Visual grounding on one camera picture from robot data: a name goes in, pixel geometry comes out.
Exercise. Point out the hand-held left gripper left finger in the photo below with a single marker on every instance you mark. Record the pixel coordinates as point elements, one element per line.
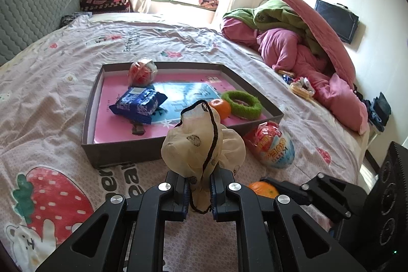
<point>180,198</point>

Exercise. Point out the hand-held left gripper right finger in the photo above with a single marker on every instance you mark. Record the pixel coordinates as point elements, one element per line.
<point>218,198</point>

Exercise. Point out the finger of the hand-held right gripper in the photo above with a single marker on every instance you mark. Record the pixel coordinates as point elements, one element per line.
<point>293,192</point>

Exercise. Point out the orange fruit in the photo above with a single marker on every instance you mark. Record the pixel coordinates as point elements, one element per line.
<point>221,108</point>
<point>261,189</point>

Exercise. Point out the blue snack packet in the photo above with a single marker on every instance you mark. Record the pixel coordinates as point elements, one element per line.
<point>137,103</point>

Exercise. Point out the grey cardboard tray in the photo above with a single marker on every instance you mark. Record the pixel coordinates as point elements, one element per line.
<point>91,119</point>

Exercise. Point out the plastic-wrapped round toy ball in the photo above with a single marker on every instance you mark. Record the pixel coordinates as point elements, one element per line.
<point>142,73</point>

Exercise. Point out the red toy egg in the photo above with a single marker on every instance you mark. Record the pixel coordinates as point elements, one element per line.
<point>274,146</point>

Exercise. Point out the dark folded clothes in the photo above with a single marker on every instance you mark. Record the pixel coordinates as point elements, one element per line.
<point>379,109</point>

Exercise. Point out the pink children's book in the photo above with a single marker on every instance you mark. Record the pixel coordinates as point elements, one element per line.
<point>108,128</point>

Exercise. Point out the red white snack packet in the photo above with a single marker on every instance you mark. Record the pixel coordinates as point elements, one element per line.
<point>301,86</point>

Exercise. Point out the small blue packet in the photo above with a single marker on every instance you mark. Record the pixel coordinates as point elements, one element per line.
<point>287,78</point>

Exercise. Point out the yellow snack packet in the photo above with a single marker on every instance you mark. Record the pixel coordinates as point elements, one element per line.
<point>284,71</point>

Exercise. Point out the pink quilt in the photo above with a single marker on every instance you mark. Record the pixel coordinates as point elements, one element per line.
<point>280,45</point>

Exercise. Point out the pink quilted cushion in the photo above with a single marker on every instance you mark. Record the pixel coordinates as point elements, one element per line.
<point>322,33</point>

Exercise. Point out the black television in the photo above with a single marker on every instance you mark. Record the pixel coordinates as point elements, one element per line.
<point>336,20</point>

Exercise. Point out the green blanket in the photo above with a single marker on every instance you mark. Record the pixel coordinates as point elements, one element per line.
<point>271,15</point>

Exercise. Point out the dark patterned folded blanket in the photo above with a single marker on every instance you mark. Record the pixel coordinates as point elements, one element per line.
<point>105,6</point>

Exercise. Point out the dark floral cloth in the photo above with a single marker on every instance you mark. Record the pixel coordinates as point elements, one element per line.
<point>75,19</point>

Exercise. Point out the grey quilted headboard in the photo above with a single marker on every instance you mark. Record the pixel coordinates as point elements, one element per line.
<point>35,7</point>

